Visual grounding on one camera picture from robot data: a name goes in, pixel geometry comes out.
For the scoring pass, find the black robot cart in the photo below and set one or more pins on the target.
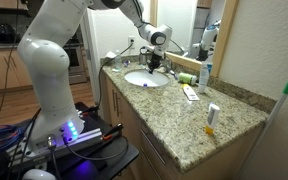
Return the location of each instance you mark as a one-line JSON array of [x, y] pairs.
[[117, 153]]

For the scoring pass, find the orange black clamp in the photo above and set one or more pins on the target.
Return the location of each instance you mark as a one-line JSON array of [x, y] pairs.
[[114, 130]]

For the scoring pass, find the folded white paper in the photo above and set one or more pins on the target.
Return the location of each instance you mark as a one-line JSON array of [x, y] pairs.
[[110, 55]]

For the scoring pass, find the wood framed mirror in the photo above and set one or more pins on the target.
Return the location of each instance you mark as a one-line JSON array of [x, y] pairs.
[[222, 36]]

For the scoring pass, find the white sunscreen tube yellow cap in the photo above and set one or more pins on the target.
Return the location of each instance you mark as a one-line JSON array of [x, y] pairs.
[[212, 116]]

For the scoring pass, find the flat white yellow-capped tube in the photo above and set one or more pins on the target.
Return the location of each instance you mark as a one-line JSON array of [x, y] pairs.
[[190, 93]]

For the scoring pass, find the green white lens case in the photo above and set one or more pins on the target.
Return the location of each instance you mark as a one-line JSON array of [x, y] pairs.
[[115, 70]]

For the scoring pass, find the white wall outlet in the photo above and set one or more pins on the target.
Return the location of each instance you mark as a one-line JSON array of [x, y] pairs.
[[131, 41]]

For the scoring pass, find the small white blue-capped bottle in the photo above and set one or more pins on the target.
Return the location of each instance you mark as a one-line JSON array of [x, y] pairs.
[[145, 84]]

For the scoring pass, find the chrome sink faucet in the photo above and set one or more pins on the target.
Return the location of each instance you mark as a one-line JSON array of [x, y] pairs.
[[166, 65]]

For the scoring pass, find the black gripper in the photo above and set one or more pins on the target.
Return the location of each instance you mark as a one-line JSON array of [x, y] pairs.
[[156, 59]]

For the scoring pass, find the tall white lotion bottle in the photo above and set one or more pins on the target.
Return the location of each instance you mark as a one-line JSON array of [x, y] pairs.
[[204, 78]]

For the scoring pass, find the white dome object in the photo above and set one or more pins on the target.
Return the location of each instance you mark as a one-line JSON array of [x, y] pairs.
[[37, 175]]

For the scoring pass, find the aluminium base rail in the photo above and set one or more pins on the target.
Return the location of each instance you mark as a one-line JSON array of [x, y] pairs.
[[87, 136]]

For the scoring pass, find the wooden vanity cabinet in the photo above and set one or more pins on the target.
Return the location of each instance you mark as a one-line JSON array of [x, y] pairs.
[[127, 113]]

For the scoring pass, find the black steel oven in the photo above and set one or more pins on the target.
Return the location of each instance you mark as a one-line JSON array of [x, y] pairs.
[[75, 63]]

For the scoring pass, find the white oval sink basin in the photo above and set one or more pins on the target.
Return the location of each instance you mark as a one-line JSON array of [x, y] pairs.
[[140, 79]]

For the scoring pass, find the black coffee maker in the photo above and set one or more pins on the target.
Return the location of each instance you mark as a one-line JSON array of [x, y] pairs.
[[4, 33]]

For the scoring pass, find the purple toothpaste tube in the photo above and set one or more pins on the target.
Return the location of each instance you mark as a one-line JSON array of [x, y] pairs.
[[126, 63]]

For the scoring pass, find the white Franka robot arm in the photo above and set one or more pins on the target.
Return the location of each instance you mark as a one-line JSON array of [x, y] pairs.
[[47, 83]]

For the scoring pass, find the clear plastic water bottle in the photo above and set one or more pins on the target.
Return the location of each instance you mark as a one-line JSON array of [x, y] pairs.
[[118, 61]]

